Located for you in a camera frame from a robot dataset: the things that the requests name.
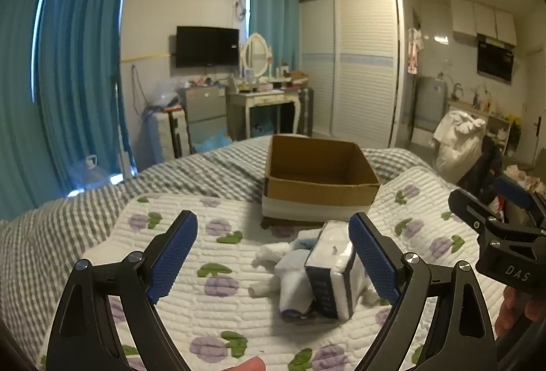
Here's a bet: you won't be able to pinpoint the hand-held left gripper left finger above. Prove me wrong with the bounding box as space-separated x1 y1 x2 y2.
45 210 199 371

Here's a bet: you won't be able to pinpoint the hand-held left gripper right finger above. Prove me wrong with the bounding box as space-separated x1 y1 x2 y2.
347 212 500 371

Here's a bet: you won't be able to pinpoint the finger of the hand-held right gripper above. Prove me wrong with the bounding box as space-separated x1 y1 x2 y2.
494 175 546 229
448 188 546 244

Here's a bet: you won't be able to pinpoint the white blue tissue pack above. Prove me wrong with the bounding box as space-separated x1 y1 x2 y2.
304 221 357 320

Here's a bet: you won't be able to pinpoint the brown cardboard box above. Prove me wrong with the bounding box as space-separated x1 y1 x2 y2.
261 134 381 229

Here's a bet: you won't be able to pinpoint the person's right hand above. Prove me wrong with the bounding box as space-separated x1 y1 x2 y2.
495 285 543 340

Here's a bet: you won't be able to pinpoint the person's left hand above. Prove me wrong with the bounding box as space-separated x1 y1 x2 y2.
225 356 266 371

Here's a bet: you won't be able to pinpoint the dark clothes on chair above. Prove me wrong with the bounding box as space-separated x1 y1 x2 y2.
458 136 504 201

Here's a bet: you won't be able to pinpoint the white floral quilted blanket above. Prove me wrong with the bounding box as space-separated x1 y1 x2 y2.
40 166 508 371

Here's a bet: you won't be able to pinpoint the white plastic bag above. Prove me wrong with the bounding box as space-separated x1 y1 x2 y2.
433 110 487 184

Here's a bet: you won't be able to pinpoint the grey washing machine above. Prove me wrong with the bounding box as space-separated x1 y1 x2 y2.
414 74 448 137

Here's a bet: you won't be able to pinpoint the clear water jug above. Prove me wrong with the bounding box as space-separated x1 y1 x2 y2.
68 155 112 195

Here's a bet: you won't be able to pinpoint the blue plastic bag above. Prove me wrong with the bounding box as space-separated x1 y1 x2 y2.
194 128 233 154

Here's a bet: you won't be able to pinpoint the white storage unit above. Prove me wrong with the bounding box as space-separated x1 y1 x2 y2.
147 109 188 165

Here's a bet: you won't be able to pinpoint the black range hood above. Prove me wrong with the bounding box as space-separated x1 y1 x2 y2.
476 34 516 82

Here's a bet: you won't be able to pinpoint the silver mini fridge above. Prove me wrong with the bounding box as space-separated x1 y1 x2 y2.
183 85 229 154

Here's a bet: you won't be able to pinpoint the clear plastic bag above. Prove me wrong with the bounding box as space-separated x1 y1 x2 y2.
149 80 180 109

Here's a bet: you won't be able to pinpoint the hanging pink clothes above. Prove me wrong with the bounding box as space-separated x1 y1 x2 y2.
406 27 424 75

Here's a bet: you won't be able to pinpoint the white sliding door wardrobe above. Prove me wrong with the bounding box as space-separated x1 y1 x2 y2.
299 0 406 149

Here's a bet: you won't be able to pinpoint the white dressing table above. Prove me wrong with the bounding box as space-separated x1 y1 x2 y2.
226 88 301 141

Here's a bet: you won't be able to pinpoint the wide teal curtain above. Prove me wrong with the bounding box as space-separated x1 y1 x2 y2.
36 0 139 197

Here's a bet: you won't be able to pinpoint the white oval vanity mirror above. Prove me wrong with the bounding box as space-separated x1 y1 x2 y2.
240 33 274 82

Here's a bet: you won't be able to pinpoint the narrow teal curtain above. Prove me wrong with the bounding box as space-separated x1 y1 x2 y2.
246 0 299 77

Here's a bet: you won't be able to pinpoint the white wall cabinets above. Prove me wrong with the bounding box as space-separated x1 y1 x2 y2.
450 0 518 46

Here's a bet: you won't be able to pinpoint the black wall television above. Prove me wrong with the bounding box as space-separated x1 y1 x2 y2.
176 26 240 69

